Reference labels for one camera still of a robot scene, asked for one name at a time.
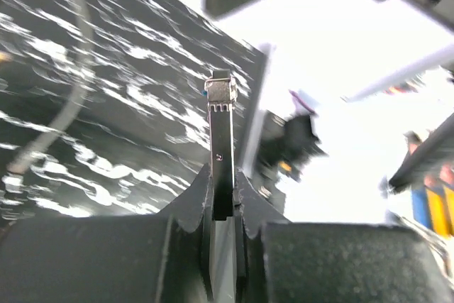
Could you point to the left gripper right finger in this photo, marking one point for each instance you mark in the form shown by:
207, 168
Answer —
281, 261

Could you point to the black marble pattern mat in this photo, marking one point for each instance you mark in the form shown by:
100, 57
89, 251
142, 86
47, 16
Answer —
125, 135

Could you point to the silver transceiver module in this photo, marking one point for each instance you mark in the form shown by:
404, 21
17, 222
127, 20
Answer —
221, 94

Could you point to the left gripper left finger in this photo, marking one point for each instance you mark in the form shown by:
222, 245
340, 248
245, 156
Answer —
134, 258

